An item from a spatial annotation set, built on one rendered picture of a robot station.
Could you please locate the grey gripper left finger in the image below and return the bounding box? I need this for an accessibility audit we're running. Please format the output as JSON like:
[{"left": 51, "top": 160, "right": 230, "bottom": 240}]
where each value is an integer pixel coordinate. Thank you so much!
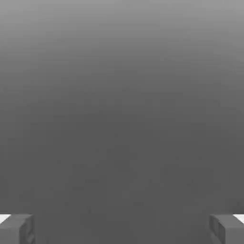
[{"left": 0, "top": 213, "right": 36, "bottom": 244}]

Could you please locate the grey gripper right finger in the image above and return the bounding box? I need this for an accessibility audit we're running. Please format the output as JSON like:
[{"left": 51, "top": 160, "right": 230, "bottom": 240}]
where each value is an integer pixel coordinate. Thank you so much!
[{"left": 208, "top": 213, "right": 244, "bottom": 244}]

